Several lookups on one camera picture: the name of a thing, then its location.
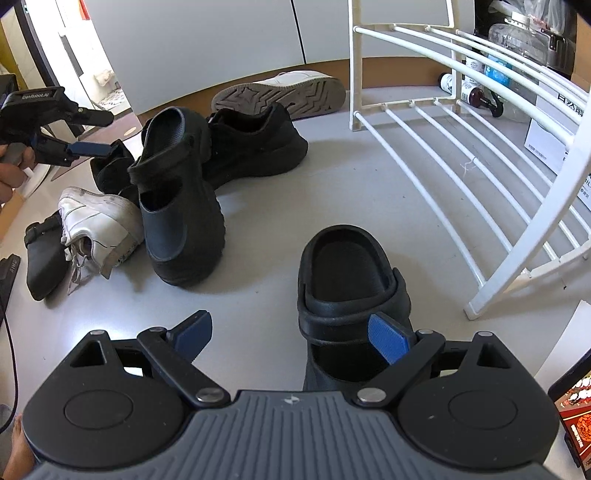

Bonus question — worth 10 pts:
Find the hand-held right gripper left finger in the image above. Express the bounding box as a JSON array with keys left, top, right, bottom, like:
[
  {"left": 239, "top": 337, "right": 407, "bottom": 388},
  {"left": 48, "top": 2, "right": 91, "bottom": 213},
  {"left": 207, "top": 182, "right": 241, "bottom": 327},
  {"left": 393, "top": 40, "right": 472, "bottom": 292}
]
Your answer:
[{"left": 69, "top": 310, "right": 232, "bottom": 409}]

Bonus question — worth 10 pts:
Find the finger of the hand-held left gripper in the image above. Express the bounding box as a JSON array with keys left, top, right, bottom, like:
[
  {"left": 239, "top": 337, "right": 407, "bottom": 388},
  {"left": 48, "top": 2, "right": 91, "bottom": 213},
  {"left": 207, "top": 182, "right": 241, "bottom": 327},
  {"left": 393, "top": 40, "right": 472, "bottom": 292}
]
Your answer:
[
  {"left": 76, "top": 107, "right": 115, "bottom": 127},
  {"left": 65, "top": 141, "right": 114, "bottom": 160}
]

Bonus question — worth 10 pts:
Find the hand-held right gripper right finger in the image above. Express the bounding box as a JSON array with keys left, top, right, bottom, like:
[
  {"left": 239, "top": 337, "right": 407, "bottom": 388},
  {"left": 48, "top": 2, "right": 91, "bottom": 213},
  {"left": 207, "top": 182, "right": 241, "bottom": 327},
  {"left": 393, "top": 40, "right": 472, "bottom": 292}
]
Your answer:
[{"left": 353, "top": 312, "right": 514, "bottom": 408}]

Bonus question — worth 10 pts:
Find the black sneaker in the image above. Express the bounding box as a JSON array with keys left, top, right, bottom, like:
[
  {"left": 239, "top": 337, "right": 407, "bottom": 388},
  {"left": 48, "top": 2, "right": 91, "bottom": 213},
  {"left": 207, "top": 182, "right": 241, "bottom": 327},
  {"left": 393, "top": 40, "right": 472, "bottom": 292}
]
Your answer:
[
  {"left": 203, "top": 102, "right": 309, "bottom": 190},
  {"left": 89, "top": 140, "right": 141, "bottom": 206}
]

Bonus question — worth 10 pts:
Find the white lace-up sneaker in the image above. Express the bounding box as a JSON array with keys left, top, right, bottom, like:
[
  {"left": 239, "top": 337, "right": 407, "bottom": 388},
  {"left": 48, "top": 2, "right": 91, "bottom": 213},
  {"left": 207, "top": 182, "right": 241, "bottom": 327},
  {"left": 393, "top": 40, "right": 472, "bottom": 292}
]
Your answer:
[
  {"left": 211, "top": 70, "right": 347, "bottom": 121},
  {"left": 58, "top": 186, "right": 146, "bottom": 296}
]

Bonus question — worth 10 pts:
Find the black chunky strap clog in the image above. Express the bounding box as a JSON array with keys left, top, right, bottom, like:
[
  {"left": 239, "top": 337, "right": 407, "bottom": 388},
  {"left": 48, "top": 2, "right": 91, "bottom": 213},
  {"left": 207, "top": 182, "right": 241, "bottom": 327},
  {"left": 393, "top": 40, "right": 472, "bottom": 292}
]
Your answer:
[
  {"left": 127, "top": 106, "right": 227, "bottom": 289},
  {"left": 298, "top": 224, "right": 413, "bottom": 393}
]

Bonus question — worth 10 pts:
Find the black buckle clog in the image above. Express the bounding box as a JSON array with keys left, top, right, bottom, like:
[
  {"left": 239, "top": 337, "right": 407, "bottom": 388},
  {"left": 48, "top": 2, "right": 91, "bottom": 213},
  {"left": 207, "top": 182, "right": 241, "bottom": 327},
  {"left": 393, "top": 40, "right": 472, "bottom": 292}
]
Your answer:
[{"left": 24, "top": 210, "right": 70, "bottom": 302}]

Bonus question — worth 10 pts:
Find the white shoe rack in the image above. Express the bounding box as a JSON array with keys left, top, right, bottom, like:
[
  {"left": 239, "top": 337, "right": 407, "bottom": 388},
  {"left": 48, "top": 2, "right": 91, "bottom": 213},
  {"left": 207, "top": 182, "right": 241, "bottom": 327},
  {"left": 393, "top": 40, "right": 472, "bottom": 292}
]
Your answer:
[{"left": 347, "top": 0, "right": 591, "bottom": 321}]

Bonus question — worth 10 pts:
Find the person's left hand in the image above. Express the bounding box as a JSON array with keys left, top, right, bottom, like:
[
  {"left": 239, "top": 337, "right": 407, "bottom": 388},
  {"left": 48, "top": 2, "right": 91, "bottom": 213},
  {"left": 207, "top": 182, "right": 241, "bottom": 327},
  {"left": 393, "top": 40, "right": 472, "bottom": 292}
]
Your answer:
[{"left": 0, "top": 147, "right": 37, "bottom": 204}]

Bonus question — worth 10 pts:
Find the black smartphone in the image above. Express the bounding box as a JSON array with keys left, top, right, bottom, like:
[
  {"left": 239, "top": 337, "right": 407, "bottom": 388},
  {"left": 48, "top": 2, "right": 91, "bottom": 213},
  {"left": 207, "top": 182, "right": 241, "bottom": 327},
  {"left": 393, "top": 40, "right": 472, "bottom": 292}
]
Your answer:
[{"left": 548, "top": 355, "right": 591, "bottom": 480}]

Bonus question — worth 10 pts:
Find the person's bare foot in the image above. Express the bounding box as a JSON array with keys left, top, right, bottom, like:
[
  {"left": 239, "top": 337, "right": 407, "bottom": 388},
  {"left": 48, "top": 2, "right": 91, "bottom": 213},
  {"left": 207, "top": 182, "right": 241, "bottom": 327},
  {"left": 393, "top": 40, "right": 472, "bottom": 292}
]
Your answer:
[{"left": 9, "top": 413, "right": 38, "bottom": 480}]

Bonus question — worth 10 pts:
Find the clear water jug blue label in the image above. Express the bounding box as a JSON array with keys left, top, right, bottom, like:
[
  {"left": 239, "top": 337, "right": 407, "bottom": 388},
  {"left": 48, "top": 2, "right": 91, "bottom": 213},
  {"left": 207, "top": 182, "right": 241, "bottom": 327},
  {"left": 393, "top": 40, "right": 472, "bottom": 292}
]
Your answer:
[{"left": 485, "top": 14, "right": 550, "bottom": 123}]

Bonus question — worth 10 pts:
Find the black cable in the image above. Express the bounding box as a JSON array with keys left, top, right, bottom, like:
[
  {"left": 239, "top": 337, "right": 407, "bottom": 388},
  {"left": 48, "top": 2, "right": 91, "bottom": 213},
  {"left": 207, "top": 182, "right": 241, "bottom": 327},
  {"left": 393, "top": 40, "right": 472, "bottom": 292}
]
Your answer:
[{"left": 0, "top": 300, "right": 20, "bottom": 435}]

